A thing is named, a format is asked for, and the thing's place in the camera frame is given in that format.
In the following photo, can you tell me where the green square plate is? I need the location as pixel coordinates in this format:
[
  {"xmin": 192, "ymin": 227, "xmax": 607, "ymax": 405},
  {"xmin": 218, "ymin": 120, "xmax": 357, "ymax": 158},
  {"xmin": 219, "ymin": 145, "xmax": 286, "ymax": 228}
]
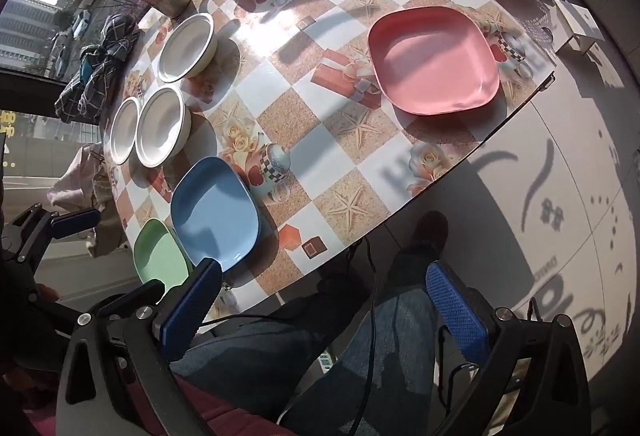
[{"xmin": 134, "ymin": 218, "xmax": 191, "ymax": 291}]

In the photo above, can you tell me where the white foam bowl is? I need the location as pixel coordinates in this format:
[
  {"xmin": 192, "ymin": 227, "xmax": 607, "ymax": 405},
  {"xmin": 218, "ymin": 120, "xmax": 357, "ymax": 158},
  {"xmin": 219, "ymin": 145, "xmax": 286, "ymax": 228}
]
[
  {"xmin": 108, "ymin": 97, "xmax": 141, "ymax": 165},
  {"xmin": 134, "ymin": 86, "xmax": 191, "ymax": 168},
  {"xmin": 157, "ymin": 14, "xmax": 218, "ymax": 84}
]

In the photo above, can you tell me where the blue square plate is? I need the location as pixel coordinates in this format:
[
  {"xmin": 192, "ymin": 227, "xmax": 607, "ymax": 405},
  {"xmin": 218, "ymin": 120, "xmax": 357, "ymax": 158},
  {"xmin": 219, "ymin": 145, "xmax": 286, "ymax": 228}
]
[{"xmin": 170, "ymin": 156, "xmax": 260, "ymax": 271}]

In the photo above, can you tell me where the pink square plate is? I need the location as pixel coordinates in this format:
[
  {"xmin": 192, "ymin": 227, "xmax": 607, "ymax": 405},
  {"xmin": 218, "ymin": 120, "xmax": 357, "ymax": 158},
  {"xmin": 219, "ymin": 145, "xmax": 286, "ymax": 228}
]
[{"xmin": 368, "ymin": 6, "xmax": 500, "ymax": 116}]

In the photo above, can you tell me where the pink towel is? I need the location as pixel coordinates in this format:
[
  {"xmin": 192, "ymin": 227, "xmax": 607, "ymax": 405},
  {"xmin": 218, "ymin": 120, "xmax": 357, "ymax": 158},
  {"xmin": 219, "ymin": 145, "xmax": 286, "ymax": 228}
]
[{"xmin": 47, "ymin": 144, "xmax": 125, "ymax": 258}]

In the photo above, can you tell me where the person leg in jeans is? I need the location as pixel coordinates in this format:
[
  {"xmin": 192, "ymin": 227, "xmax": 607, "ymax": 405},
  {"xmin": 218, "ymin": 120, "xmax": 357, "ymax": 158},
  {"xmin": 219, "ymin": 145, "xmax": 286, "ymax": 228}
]
[{"xmin": 171, "ymin": 211, "xmax": 448, "ymax": 435}]

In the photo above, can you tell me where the dark plaid cloth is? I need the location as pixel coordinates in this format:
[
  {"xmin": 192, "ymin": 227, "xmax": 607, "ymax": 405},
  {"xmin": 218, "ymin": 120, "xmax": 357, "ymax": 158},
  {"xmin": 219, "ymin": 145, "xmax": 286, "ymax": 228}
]
[{"xmin": 54, "ymin": 14, "xmax": 140, "ymax": 123}]

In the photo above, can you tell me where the patterned vinyl tablecloth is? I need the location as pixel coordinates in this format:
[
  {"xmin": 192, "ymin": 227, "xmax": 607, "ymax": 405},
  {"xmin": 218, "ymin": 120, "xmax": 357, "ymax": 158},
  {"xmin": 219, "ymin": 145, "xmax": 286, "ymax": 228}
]
[{"xmin": 105, "ymin": 0, "xmax": 553, "ymax": 310}]

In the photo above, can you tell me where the small white box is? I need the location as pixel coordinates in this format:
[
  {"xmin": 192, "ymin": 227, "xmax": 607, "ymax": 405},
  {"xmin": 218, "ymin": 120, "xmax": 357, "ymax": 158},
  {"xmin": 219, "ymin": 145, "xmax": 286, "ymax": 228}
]
[{"xmin": 549, "ymin": 0, "xmax": 605, "ymax": 55}]

